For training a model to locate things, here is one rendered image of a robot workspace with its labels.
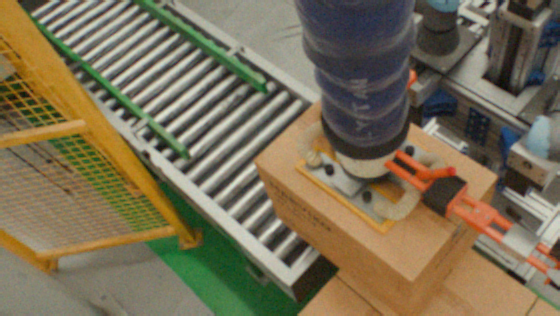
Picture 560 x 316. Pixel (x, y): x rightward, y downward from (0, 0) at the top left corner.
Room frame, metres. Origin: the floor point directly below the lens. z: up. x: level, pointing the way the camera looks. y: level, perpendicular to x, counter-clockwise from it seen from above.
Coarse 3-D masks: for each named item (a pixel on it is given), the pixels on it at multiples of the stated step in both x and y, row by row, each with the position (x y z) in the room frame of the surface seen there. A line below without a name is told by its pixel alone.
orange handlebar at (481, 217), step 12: (408, 84) 0.97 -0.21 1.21; (396, 156) 0.74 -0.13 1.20; (408, 156) 0.73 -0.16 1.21; (396, 168) 0.70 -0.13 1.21; (420, 168) 0.69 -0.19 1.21; (408, 180) 0.66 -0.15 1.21; (420, 180) 0.65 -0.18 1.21; (456, 204) 0.57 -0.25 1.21; (468, 204) 0.57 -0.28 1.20; (480, 204) 0.56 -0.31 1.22; (468, 216) 0.53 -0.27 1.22; (480, 216) 0.53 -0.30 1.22; (492, 216) 0.52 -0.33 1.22; (480, 228) 0.50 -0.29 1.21; (492, 228) 0.49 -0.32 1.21; (504, 228) 0.49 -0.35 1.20; (540, 252) 0.42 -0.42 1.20; (540, 264) 0.39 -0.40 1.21
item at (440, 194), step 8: (440, 168) 0.67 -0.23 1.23; (448, 176) 0.65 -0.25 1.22; (456, 176) 0.64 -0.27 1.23; (432, 184) 0.63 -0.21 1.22; (440, 184) 0.63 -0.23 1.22; (448, 184) 0.62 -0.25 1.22; (456, 184) 0.62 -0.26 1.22; (464, 184) 0.62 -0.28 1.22; (424, 192) 0.61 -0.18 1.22; (432, 192) 0.61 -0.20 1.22; (440, 192) 0.61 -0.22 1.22; (448, 192) 0.60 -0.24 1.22; (456, 192) 0.60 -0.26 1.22; (464, 192) 0.60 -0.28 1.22; (424, 200) 0.60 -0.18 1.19; (432, 200) 0.58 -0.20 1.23; (440, 200) 0.58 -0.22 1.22; (448, 200) 0.58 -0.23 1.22; (456, 200) 0.57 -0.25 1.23; (432, 208) 0.58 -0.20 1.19; (440, 208) 0.56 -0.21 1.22; (448, 208) 0.56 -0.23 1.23; (448, 216) 0.56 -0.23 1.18
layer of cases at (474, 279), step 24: (480, 264) 0.64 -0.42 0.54; (336, 288) 0.64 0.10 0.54; (360, 288) 0.62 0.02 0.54; (456, 288) 0.57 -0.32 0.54; (480, 288) 0.56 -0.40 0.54; (504, 288) 0.54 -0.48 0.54; (312, 312) 0.56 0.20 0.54; (336, 312) 0.55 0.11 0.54; (360, 312) 0.54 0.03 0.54; (384, 312) 0.53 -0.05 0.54; (432, 312) 0.50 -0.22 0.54; (456, 312) 0.49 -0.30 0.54; (480, 312) 0.47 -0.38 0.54; (504, 312) 0.46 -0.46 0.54; (528, 312) 0.45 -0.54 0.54; (552, 312) 0.44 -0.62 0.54
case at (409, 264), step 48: (288, 144) 0.93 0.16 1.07; (432, 144) 0.84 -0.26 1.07; (288, 192) 0.78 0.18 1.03; (384, 192) 0.71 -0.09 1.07; (480, 192) 0.66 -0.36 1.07; (336, 240) 0.65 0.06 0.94; (384, 240) 0.56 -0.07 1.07; (432, 240) 0.54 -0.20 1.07; (384, 288) 0.51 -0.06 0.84; (432, 288) 0.51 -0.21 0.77
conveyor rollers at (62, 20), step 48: (96, 0) 2.47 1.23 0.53; (96, 48) 2.07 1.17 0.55; (144, 48) 2.03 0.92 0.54; (192, 48) 2.00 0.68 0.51; (96, 96) 1.75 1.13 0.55; (144, 96) 1.70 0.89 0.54; (192, 96) 1.66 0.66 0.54; (240, 96) 1.61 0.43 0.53; (288, 96) 1.57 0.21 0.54; (288, 240) 0.85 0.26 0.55
